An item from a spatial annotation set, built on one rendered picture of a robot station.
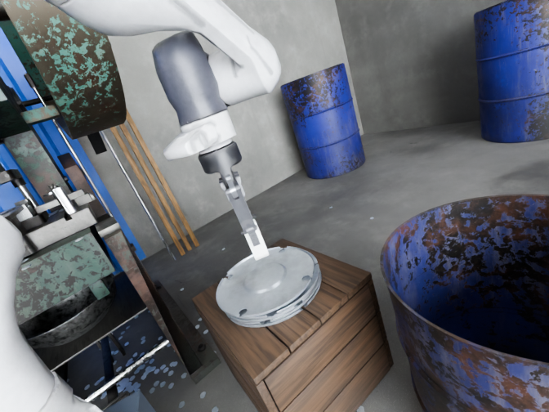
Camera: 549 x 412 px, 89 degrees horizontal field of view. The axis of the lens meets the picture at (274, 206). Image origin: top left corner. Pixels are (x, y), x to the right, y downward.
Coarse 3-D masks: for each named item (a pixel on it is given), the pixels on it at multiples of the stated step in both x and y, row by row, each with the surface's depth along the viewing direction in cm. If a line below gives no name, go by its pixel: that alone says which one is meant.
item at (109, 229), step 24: (72, 168) 120; (96, 216) 122; (120, 240) 84; (120, 264) 85; (144, 288) 89; (168, 312) 95; (168, 336) 96; (192, 336) 121; (192, 360) 102; (216, 360) 106
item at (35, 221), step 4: (44, 212) 97; (36, 216) 90; (40, 216) 90; (44, 216) 93; (48, 216) 100; (28, 220) 88; (32, 220) 89; (36, 220) 90; (40, 220) 90; (44, 220) 91; (24, 224) 88; (28, 224) 89; (32, 224) 89; (36, 224) 90; (40, 224) 90; (28, 228) 89
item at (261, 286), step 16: (272, 256) 88; (288, 256) 85; (304, 256) 83; (240, 272) 86; (256, 272) 82; (272, 272) 79; (288, 272) 78; (304, 272) 75; (224, 288) 81; (240, 288) 79; (256, 288) 75; (272, 288) 74; (288, 288) 72; (304, 288) 69; (224, 304) 74; (240, 304) 72; (256, 304) 70; (272, 304) 68
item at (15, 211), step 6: (6, 210) 83; (12, 210) 81; (18, 210) 81; (6, 216) 70; (12, 216) 72; (12, 222) 79; (18, 222) 82; (18, 228) 80; (24, 228) 84; (24, 234) 81; (24, 240) 80; (30, 246) 82; (30, 252) 82
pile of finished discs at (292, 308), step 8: (312, 256) 82; (320, 272) 78; (304, 280) 74; (312, 280) 73; (320, 280) 75; (312, 288) 70; (304, 296) 68; (312, 296) 71; (288, 304) 67; (296, 304) 69; (304, 304) 70; (240, 312) 70; (272, 312) 68; (280, 312) 66; (288, 312) 67; (296, 312) 67; (232, 320) 72; (240, 320) 69; (248, 320) 67; (256, 320) 67; (264, 320) 67; (272, 320) 66; (280, 320) 67
